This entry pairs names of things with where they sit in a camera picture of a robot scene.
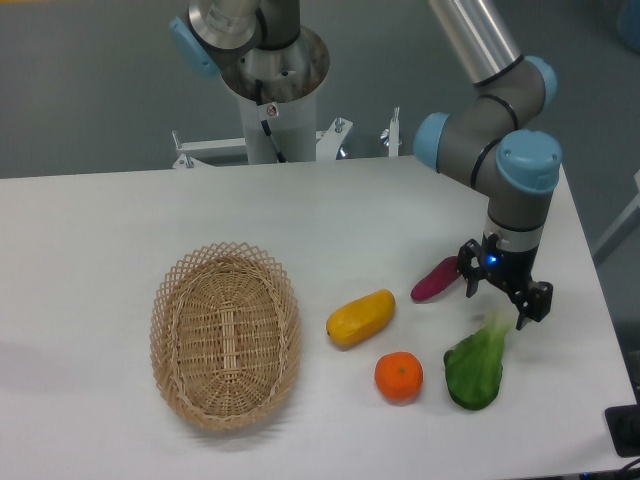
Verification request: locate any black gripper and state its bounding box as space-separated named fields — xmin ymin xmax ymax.
xmin=457 ymin=234 xmax=554 ymax=330

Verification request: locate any green leafy vegetable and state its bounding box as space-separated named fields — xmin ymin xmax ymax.
xmin=443 ymin=309 xmax=515 ymax=411

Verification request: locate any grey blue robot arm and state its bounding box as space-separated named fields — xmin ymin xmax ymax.
xmin=169 ymin=1 xmax=562 ymax=326

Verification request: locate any purple sweet potato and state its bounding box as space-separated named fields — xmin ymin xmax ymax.
xmin=410 ymin=256 xmax=460 ymax=302

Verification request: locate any orange tangerine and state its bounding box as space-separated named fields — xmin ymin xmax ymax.
xmin=374 ymin=351 xmax=424 ymax=403

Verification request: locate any white table leg at right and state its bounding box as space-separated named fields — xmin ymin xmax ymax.
xmin=591 ymin=172 xmax=639 ymax=267

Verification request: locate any yellow mango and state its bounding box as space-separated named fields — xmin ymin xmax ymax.
xmin=326 ymin=289 xmax=396 ymax=348

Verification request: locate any black device at table edge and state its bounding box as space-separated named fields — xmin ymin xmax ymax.
xmin=604 ymin=404 xmax=639 ymax=458

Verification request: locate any woven wicker basket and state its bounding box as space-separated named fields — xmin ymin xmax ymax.
xmin=150 ymin=242 xmax=301 ymax=432

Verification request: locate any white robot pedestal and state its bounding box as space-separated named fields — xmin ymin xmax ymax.
xmin=219 ymin=25 xmax=332 ymax=165

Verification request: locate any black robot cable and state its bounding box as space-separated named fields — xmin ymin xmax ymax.
xmin=254 ymin=78 xmax=289 ymax=164

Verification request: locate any white metal base frame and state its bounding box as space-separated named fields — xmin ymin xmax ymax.
xmin=170 ymin=105 xmax=403 ymax=170

